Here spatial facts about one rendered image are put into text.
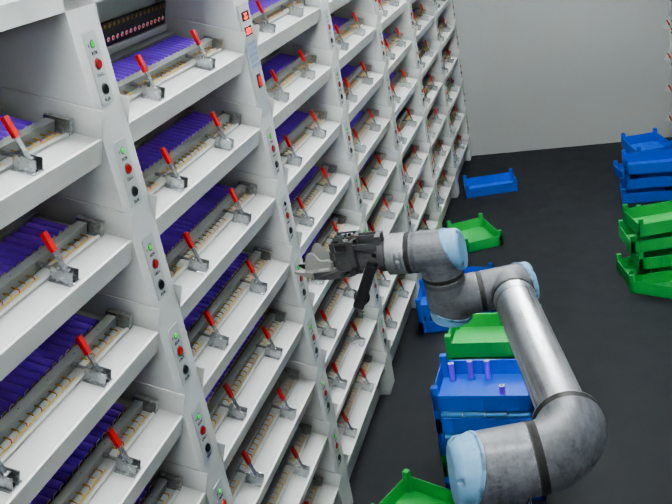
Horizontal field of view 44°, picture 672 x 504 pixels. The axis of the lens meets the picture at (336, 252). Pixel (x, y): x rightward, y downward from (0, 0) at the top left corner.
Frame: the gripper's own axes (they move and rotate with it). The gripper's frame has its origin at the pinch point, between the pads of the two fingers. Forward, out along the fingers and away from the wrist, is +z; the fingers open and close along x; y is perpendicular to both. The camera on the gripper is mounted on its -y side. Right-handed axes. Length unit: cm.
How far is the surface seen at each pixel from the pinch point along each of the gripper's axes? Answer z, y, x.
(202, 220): 23.6, 13.1, -4.8
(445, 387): -14, -68, -56
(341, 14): 28, 35, -170
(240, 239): 15.1, 7.6, -4.3
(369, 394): 20, -85, -80
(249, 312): 16.8, -10.4, -2.1
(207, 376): 16.2, -10.8, 25.7
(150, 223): 14.2, 26.5, 32.2
